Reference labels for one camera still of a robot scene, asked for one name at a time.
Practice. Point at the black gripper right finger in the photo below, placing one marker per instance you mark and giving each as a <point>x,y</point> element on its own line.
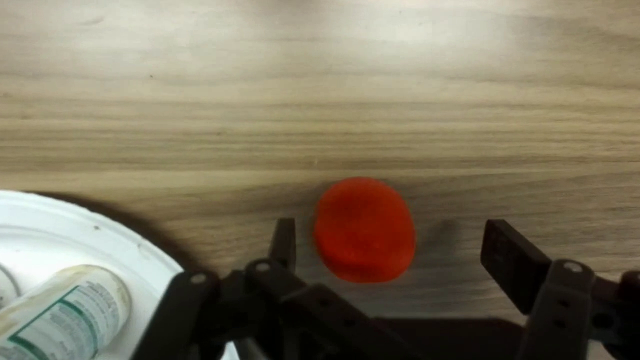
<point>515,262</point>

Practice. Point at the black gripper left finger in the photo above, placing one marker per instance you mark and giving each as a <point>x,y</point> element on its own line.
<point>285,242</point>

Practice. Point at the cream bottle white cap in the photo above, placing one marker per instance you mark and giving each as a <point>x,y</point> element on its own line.
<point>71,317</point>

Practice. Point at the white pill bottle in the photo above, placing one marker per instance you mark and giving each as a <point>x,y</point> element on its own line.
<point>9,289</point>

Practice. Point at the white paper plate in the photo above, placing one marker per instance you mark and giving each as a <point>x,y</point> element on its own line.
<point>41,237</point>

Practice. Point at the red ball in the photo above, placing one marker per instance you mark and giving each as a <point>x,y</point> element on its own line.
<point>364,231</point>

